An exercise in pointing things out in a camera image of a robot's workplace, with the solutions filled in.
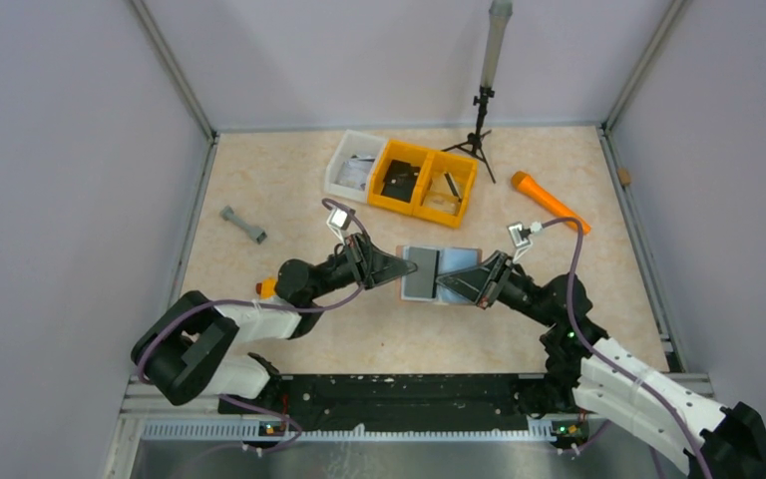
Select brown leather card holder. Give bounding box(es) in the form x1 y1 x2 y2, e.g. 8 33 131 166
397 245 483 305

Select dark credit card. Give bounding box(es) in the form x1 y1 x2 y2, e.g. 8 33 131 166
401 246 440 301

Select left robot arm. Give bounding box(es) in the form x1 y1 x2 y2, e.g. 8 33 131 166
131 234 418 406

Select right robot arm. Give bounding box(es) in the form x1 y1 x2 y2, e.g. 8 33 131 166
436 251 766 478

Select black card in bin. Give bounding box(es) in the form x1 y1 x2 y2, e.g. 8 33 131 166
381 160 421 203

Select papers in white bin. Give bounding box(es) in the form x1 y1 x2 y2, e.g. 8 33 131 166
334 155 376 191

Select yellow double plastic bin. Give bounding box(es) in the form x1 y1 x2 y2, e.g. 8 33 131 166
367 140 478 229

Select yellow toy car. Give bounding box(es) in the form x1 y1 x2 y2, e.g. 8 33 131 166
255 277 276 299

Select white plastic bin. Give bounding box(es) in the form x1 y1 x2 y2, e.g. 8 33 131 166
323 130 388 204

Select grey dumbbell-shaped part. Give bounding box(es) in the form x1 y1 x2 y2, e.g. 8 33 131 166
219 206 267 244

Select black tripod with grey pole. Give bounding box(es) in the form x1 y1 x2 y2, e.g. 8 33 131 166
443 0 514 184

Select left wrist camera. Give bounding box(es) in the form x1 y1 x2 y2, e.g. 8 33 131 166
326 206 354 242

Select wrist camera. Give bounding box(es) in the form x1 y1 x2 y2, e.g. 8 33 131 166
507 222 543 262
326 206 354 242

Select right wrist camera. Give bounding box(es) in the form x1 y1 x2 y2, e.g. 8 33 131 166
507 222 543 262

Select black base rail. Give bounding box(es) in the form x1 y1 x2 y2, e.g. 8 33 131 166
252 373 558 432

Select orange plastic cone handle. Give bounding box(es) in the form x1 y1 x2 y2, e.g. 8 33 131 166
511 171 591 235

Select small tan wall block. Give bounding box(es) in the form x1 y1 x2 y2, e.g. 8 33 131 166
616 167 632 188

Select white cable duct strip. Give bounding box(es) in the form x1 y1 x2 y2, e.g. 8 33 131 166
141 419 557 442

